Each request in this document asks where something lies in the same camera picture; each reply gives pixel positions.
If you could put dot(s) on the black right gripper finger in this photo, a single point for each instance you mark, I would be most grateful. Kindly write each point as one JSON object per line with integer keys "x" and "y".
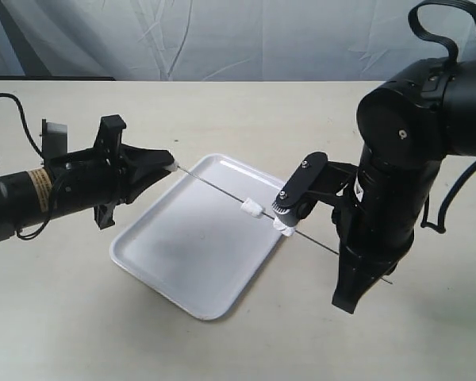
{"x": 356, "y": 275}

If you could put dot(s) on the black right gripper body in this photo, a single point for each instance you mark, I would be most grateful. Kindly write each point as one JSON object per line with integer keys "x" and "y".
{"x": 374, "y": 217}

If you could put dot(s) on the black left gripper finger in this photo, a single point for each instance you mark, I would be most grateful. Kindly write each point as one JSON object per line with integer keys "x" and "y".
{"x": 138, "y": 182}
{"x": 142, "y": 161}

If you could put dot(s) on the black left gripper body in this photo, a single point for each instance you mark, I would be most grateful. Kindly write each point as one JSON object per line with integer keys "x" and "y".
{"x": 90, "y": 178}

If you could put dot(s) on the white marshmallow piece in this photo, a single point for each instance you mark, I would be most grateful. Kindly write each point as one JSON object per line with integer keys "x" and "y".
{"x": 252, "y": 208}
{"x": 172, "y": 167}
{"x": 285, "y": 230}

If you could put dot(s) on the thin metal skewer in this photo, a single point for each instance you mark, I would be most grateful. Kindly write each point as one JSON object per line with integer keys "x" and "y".
{"x": 266, "y": 213}

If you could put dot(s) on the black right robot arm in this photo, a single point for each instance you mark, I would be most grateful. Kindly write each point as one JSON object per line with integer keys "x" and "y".
{"x": 409, "y": 125}

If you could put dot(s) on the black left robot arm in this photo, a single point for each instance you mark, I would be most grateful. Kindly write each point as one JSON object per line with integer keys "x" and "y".
{"x": 24, "y": 199}

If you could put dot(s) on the white rectangular plastic tray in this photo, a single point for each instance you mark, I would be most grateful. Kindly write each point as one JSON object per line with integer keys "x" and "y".
{"x": 194, "y": 245}

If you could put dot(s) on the grey wrinkled backdrop curtain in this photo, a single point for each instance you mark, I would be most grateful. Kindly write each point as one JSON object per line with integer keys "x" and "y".
{"x": 209, "y": 40}

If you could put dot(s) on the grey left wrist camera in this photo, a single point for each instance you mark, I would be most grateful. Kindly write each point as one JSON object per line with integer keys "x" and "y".
{"x": 53, "y": 139}

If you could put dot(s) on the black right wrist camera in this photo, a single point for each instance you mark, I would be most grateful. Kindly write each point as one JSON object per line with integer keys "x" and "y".
{"x": 293, "y": 202}

